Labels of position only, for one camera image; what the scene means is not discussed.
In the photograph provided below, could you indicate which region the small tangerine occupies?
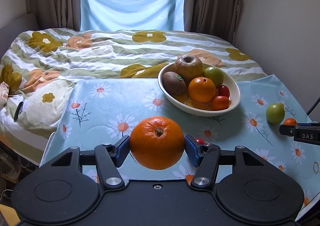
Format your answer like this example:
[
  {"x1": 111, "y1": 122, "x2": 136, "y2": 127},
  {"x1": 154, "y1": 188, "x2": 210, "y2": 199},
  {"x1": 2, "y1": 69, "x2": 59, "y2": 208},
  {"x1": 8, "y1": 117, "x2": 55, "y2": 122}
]
[
  {"x1": 212, "y1": 96, "x2": 230, "y2": 111},
  {"x1": 283, "y1": 117, "x2": 298, "y2": 126}
]

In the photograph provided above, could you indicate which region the large green apple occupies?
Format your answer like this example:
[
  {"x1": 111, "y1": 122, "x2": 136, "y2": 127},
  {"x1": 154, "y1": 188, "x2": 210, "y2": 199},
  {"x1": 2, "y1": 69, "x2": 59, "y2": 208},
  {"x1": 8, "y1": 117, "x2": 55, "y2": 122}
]
[{"x1": 266, "y1": 103, "x2": 285, "y2": 125}]

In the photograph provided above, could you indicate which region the small orange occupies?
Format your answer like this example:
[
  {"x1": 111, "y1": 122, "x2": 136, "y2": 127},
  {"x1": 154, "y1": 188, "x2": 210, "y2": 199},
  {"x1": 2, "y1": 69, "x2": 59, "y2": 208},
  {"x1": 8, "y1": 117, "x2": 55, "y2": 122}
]
[{"x1": 188, "y1": 77, "x2": 216, "y2": 103}]

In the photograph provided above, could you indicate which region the large orange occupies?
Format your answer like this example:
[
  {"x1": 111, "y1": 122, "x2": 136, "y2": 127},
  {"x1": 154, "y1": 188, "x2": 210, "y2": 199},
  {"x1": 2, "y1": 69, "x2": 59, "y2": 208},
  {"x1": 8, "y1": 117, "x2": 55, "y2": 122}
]
[{"x1": 130, "y1": 116, "x2": 185, "y2": 170}]

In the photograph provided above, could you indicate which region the light blue daisy cloth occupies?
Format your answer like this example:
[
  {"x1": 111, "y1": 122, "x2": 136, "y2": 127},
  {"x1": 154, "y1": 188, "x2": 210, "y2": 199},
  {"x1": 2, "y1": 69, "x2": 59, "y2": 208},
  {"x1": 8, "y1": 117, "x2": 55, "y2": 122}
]
[{"x1": 42, "y1": 76, "x2": 319, "y2": 213}]

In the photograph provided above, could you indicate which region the black oval tag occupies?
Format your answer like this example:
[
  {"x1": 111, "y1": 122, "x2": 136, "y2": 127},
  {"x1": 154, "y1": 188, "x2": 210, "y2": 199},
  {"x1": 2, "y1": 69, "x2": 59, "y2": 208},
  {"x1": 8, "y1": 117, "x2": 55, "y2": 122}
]
[{"x1": 14, "y1": 99, "x2": 25, "y2": 122}]

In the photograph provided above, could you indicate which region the small green apple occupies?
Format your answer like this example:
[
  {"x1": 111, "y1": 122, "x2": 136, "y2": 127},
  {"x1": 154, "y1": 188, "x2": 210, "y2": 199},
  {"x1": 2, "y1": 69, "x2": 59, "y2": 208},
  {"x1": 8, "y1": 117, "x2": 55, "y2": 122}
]
[{"x1": 203, "y1": 67, "x2": 224, "y2": 88}]

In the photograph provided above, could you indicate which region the cream oval fruit bowl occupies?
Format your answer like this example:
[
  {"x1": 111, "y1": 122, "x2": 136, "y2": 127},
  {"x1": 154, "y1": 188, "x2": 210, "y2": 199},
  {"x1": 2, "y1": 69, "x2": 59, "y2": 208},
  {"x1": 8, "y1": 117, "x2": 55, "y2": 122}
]
[{"x1": 158, "y1": 63, "x2": 241, "y2": 117}]

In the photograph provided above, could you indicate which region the brownish wrinkled apple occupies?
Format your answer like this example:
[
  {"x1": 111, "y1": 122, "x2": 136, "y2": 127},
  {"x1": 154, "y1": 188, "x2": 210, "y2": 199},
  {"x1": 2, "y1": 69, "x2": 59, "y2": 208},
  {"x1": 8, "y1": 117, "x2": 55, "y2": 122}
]
[{"x1": 174, "y1": 54, "x2": 203, "y2": 84}]

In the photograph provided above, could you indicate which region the small white patterned toy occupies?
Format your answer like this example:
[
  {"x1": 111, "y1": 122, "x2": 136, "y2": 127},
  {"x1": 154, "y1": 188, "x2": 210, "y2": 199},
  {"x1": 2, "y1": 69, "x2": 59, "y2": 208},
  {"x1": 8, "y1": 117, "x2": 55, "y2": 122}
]
[{"x1": 0, "y1": 82, "x2": 9, "y2": 107}]

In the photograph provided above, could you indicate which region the brown kiwi fruit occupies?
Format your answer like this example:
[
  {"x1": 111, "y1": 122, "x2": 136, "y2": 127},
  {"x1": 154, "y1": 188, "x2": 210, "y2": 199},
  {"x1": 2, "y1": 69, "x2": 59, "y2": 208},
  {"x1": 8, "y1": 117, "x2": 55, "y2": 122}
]
[{"x1": 163, "y1": 71, "x2": 187, "y2": 95}]

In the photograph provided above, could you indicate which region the floral striped duvet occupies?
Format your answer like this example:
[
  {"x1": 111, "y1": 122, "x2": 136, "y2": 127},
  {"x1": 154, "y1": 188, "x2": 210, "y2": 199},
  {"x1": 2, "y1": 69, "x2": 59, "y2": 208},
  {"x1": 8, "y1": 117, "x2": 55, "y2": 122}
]
[{"x1": 1, "y1": 28, "x2": 265, "y2": 164}]

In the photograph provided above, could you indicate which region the grey bed headboard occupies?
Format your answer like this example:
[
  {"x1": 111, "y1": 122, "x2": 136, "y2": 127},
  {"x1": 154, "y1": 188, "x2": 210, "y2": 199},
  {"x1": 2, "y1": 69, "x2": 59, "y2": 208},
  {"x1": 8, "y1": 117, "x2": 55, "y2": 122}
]
[{"x1": 0, "y1": 13, "x2": 40, "y2": 58}]

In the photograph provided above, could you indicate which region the light blue window cloth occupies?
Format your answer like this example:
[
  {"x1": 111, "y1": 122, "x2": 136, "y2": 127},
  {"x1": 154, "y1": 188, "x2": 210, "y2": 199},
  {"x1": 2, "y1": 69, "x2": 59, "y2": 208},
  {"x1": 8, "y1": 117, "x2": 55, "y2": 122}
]
[{"x1": 81, "y1": 0, "x2": 184, "y2": 32}]

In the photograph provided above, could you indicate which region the black cable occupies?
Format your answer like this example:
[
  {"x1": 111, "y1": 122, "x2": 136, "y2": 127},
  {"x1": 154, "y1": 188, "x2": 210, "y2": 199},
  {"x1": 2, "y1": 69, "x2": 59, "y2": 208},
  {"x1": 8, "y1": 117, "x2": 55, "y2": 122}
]
[{"x1": 306, "y1": 95, "x2": 320, "y2": 116}]

